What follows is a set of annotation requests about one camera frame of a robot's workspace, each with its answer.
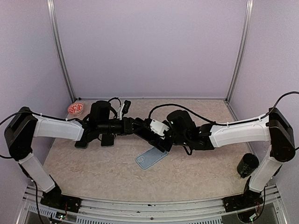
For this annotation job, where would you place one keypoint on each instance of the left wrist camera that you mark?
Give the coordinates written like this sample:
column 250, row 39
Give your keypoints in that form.
column 123, row 109

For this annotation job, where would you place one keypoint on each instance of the black phone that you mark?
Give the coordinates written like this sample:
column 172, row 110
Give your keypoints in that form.
column 107, row 140
column 81, row 144
column 151, row 140

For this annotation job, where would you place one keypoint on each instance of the aluminium frame post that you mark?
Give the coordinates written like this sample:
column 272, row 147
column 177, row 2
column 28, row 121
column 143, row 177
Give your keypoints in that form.
column 241, row 50
column 59, row 49

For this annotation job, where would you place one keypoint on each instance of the left aluminium frame post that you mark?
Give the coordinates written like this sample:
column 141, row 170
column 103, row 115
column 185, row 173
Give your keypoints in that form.
column 59, row 49

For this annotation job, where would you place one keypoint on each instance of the right aluminium frame post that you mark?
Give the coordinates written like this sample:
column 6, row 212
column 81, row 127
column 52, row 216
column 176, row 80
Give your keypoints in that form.
column 241, row 50

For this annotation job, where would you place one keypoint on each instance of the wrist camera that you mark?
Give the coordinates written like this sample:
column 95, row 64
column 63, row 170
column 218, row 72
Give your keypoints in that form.
column 158, row 127
column 123, row 109

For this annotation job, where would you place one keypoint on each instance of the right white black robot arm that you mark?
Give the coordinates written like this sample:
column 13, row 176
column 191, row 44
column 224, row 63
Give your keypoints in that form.
column 180, row 130

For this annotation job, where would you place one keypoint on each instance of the red white patterned bowl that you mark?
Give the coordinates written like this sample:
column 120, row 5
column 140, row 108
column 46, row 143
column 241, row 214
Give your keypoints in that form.
column 76, row 109

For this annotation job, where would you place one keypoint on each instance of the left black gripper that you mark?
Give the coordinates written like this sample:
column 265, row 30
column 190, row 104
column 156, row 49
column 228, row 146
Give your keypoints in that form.
column 127, row 127

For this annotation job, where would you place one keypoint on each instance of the front aluminium rail base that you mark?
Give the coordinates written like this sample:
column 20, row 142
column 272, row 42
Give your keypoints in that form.
column 96, row 211

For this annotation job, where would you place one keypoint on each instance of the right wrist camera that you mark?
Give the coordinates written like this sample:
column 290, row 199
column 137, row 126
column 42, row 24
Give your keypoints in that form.
column 158, row 127

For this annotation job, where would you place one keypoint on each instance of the black cup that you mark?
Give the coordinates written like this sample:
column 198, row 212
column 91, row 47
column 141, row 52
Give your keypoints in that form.
column 247, row 165

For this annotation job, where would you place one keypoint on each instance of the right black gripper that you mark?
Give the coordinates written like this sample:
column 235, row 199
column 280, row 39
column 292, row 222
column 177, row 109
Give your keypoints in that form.
column 158, row 136

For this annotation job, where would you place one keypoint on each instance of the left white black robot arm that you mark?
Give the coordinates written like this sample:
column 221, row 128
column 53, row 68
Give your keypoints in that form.
column 25, row 125

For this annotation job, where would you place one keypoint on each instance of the light blue phone case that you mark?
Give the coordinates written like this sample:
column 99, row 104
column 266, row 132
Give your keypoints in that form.
column 150, row 158

